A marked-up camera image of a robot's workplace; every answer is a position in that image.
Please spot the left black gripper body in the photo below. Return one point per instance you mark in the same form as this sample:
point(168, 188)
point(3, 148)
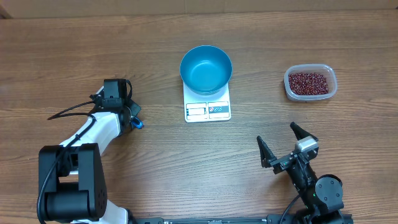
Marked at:
point(134, 109)

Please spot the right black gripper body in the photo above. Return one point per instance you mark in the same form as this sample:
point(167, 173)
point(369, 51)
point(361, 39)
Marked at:
point(286, 160)

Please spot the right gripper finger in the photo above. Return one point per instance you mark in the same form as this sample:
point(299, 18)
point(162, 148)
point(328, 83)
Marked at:
point(301, 133)
point(267, 157)

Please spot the red scoop with blue handle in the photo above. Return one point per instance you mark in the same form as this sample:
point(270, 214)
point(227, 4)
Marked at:
point(136, 123)

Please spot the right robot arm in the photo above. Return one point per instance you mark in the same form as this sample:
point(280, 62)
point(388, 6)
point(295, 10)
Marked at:
point(319, 199)

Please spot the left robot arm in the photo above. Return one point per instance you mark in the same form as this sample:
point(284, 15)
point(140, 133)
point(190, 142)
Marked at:
point(72, 186)

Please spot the white digital kitchen scale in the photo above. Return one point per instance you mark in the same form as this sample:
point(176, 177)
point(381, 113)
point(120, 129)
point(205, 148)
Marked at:
point(206, 108)

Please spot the blue metal bowl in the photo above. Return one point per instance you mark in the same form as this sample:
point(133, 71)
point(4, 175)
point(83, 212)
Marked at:
point(206, 69)

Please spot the red beans in container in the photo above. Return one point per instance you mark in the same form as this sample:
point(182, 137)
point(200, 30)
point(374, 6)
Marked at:
point(308, 83)

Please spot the clear plastic container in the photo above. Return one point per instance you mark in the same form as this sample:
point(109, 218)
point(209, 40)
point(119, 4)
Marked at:
point(323, 69)

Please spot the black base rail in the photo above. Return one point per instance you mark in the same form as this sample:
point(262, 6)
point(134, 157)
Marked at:
point(211, 220)

